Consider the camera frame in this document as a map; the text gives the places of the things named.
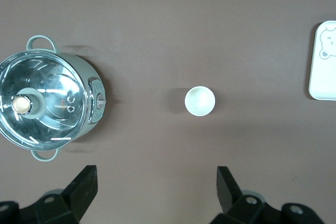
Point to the white IKEA cup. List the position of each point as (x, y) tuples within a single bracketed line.
[(200, 100)]

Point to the cream bear print tray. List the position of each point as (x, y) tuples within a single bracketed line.
[(321, 77)]

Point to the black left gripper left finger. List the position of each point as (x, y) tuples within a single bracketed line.
[(81, 190)]

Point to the grey pot with glass lid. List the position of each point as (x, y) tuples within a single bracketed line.
[(81, 66)]

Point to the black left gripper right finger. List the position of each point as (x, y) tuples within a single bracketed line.
[(228, 192)]

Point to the brown table cover mat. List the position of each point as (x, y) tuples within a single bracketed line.
[(168, 24)]

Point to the glass pot lid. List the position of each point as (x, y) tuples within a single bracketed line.
[(47, 77)]

